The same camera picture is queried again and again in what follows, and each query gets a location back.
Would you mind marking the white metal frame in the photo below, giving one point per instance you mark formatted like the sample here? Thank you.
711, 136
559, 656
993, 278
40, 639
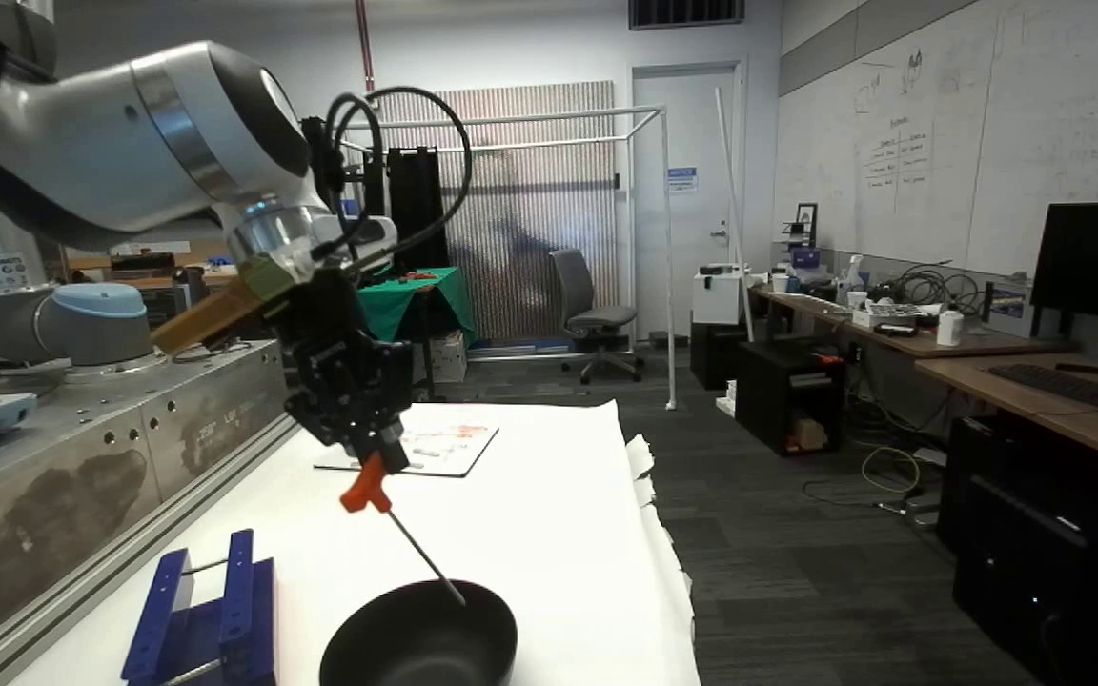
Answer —
665, 254

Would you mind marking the small black cabinet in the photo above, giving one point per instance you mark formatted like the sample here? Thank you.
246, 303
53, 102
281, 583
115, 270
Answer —
790, 398

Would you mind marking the green cloth covered table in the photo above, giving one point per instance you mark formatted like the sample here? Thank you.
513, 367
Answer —
419, 303

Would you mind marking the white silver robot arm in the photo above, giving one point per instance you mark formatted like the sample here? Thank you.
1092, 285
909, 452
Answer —
106, 146

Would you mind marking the grey metal base block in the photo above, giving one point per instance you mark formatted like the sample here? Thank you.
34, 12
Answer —
79, 468

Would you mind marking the white cup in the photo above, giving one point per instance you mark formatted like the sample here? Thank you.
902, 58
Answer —
950, 326

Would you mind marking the brown wooden board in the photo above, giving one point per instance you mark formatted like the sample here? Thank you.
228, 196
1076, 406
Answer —
203, 317

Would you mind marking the white door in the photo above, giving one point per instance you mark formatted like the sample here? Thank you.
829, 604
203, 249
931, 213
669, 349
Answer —
689, 203

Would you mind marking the blue plastic rack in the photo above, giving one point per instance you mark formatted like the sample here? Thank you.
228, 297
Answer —
208, 614

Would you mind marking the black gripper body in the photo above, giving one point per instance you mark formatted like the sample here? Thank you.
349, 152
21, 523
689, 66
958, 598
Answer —
332, 364

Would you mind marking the black bowl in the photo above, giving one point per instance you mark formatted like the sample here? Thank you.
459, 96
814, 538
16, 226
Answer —
421, 640

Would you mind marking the wall whiteboard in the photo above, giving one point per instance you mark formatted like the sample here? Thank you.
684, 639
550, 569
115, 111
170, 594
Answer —
1010, 137

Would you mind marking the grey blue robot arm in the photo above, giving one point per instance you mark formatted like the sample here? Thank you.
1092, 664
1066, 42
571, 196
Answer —
54, 322

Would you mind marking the grey office chair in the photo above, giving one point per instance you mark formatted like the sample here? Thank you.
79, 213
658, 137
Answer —
592, 310

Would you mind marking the white printed paper sheet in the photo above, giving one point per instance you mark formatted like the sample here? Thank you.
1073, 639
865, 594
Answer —
438, 447

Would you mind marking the black under-desk cabinet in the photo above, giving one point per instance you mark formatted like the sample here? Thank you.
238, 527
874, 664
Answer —
1057, 545

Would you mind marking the wooden desk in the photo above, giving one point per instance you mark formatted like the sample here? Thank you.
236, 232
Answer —
1045, 387

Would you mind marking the white box device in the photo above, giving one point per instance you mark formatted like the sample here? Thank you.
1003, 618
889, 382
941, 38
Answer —
719, 294

